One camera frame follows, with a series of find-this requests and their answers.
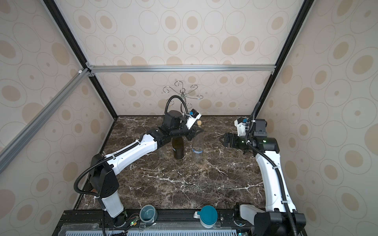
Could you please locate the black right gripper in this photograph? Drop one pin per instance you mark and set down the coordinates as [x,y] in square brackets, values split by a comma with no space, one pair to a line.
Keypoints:
[233,140]

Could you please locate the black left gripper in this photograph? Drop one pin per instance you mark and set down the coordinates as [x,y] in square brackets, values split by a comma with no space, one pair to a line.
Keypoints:
[193,132]

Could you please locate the clear glass bottle cork stopper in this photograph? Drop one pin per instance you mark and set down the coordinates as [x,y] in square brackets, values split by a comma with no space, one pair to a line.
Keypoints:
[198,143]

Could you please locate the dark green wine bottle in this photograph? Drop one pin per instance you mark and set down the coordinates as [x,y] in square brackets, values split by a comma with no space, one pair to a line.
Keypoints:
[178,147]

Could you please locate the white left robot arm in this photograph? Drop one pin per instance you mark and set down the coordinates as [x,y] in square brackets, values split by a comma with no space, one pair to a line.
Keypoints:
[103,172]

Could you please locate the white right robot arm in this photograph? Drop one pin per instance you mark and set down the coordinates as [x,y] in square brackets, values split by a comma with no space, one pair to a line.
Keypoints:
[280,216]

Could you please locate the clear bottle black cap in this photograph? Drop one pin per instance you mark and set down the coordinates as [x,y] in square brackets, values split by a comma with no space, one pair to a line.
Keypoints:
[162,152]

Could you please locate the chrome glass rack stand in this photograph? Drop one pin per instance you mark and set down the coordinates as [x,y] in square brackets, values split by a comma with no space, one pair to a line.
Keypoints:
[183,94]

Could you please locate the teal lid white container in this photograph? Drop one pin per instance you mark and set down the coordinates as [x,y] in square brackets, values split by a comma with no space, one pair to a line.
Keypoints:
[208,216]

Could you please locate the grey teal cup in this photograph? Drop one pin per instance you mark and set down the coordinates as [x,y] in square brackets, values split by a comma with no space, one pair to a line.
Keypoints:
[148,214]

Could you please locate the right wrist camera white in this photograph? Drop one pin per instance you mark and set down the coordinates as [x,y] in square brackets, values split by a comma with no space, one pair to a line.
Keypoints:
[241,124]

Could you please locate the horizontal aluminium rail back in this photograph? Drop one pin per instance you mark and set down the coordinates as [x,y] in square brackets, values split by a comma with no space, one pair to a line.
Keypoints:
[181,68]

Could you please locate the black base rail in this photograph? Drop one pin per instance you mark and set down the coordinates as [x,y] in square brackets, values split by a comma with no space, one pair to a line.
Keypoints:
[170,222]

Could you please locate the aluminium rail left side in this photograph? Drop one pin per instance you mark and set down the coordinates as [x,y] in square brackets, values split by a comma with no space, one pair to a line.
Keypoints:
[18,143]

